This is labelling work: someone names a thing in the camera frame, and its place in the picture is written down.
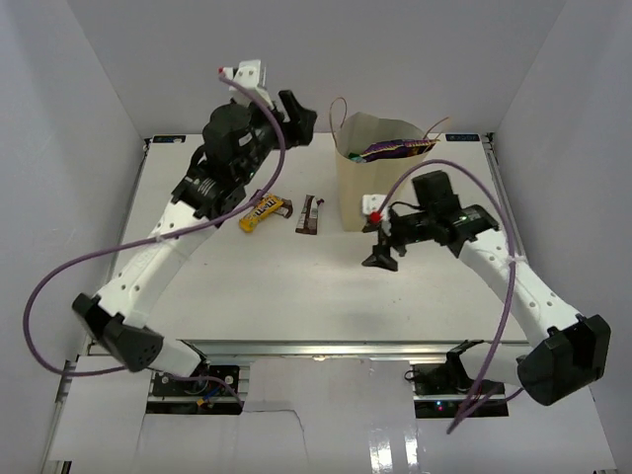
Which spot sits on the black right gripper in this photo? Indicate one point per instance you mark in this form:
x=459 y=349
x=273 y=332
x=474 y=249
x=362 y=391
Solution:
x=382 y=253

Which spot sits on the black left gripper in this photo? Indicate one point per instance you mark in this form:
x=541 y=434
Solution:
x=302 y=120

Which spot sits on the brown Hershey's chocolate bar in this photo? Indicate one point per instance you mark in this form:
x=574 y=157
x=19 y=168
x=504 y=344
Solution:
x=307 y=223

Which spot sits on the yellow M&M's packet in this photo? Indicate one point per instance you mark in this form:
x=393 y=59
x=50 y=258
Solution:
x=249 y=222

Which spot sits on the dark purple nut snack bag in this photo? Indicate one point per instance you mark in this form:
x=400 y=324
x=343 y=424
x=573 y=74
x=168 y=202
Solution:
x=396 y=149

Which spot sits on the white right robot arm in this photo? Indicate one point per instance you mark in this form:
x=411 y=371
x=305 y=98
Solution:
x=568 y=350

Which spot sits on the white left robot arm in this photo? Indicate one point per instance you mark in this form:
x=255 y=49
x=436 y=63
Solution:
x=235 y=143

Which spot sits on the beige paper bag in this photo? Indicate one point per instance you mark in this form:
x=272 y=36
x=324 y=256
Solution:
x=355 y=134

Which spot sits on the brown chocolate bar wrapper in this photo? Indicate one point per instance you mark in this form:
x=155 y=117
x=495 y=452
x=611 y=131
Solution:
x=284 y=207

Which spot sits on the right blue table label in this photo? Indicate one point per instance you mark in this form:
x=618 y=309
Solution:
x=462 y=137

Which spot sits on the blue table label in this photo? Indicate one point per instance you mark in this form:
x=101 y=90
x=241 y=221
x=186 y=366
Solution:
x=168 y=139
x=462 y=137

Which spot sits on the left blue table label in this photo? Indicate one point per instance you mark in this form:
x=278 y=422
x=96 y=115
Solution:
x=168 y=139

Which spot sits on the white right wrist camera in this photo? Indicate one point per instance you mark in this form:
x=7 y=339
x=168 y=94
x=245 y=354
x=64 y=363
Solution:
x=374 y=208

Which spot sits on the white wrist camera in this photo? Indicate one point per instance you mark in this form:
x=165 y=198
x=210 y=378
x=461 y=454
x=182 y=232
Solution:
x=251 y=75
x=374 y=208

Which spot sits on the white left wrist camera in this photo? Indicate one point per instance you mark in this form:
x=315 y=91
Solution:
x=251 y=75

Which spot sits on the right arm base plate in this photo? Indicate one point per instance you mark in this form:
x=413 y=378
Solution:
x=438 y=394

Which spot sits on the aluminium front rail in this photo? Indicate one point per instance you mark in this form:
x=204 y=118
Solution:
x=318 y=349

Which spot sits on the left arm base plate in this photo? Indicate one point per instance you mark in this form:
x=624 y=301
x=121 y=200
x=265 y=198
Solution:
x=222 y=376

